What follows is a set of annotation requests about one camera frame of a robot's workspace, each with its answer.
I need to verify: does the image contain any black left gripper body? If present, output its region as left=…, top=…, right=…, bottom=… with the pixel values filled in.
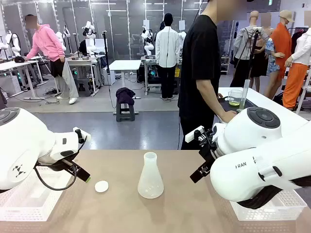
left=35, top=157, right=79, bottom=173

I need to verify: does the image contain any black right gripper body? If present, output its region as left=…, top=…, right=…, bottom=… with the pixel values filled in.
left=198, top=129, right=220, bottom=171

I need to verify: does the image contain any white round flask stopper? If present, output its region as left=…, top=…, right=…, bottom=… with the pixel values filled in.
left=94, top=180, right=109, bottom=194

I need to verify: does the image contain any translucent plastic conical flask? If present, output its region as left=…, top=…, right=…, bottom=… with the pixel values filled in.
left=137, top=151, right=165, bottom=200

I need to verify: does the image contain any clear plastic beaker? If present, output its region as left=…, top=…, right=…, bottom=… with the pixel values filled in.
left=227, top=89, right=244, bottom=106

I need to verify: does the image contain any clear plastic measuring cylinder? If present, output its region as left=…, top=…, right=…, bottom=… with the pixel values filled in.
left=239, top=79, right=251, bottom=111

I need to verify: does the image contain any person's right forearm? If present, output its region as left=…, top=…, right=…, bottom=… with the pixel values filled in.
left=195, top=79, right=231, bottom=117

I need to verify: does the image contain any person's right hand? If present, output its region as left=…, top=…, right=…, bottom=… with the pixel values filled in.
left=219, top=110, right=238, bottom=123

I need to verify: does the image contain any white perforated plastic basket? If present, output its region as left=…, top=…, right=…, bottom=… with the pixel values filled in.
left=229, top=188, right=308, bottom=222
left=0, top=165, right=74, bottom=222

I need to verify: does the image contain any black plastic tray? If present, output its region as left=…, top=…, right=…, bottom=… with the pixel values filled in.
left=219, top=96, right=259, bottom=113

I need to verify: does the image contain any grey step stool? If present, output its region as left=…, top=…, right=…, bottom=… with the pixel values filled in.
left=116, top=98, right=136, bottom=122

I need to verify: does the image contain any small grey stool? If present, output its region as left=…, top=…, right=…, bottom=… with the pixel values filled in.
left=73, top=77, right=92, bottom=98

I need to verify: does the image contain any white shoe rack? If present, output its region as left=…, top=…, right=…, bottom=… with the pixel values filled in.
left=219, top=53, right=231, bottom=76

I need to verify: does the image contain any person in black t-shirt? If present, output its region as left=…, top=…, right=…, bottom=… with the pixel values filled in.
left=177, top=0, right=238, bottom=150

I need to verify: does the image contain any black cloth bundle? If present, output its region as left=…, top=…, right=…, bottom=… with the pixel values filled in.
left=115, top=87, right=136, bottom=106

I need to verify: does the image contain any bystander in white shirt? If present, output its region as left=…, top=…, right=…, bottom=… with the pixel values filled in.
left=155, top=13, right=181, bottom=103

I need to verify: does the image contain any white background desk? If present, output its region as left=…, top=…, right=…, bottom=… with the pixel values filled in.
left=0, top=60, right=48, bottom=100

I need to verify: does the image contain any white long workbench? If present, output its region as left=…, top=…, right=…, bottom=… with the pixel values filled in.
left=65, top=54, right=106, bottom=97

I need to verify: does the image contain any mannequin in grey jacket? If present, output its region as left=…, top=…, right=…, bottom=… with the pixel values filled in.
left=230, top=10, right=270, bottom=88

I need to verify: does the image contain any mannequin in blue floral dress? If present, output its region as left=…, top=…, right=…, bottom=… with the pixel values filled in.
left=264, top=37, right=285, bottom=91

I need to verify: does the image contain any white square table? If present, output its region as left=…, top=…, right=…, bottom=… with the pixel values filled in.
left=108, top=59, right=142, bottom=100

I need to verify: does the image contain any bystander in pale trousers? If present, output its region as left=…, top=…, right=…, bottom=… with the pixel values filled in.
left=25, top=14, right=80, bottom=105

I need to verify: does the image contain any mannequin in orange trousers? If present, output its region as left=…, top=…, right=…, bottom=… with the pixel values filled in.
left=282, top=27, right=311, bottom=110

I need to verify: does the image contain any white humanoid robot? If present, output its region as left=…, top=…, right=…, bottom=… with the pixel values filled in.
left=4, top=30, right=22, bottom=58
left=82, top=20, right=98, bottom=54

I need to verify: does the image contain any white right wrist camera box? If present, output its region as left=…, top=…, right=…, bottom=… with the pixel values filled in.
left=185, top=125, right=204, bottom=143

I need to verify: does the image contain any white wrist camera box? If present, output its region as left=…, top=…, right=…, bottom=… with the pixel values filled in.
left=185, top=125, right=204, bottom=143
left=72, top=126, right=92, bottom=141

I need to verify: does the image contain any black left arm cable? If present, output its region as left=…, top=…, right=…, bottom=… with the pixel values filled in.
left=34, top=135, right=88, bottom=192

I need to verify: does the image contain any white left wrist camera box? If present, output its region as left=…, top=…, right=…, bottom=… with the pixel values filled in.
left=72, top=126, right=92, bottom=141

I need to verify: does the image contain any black camera tripod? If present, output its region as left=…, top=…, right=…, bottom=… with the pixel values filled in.
left=234, top=26, right=263, bottom=88

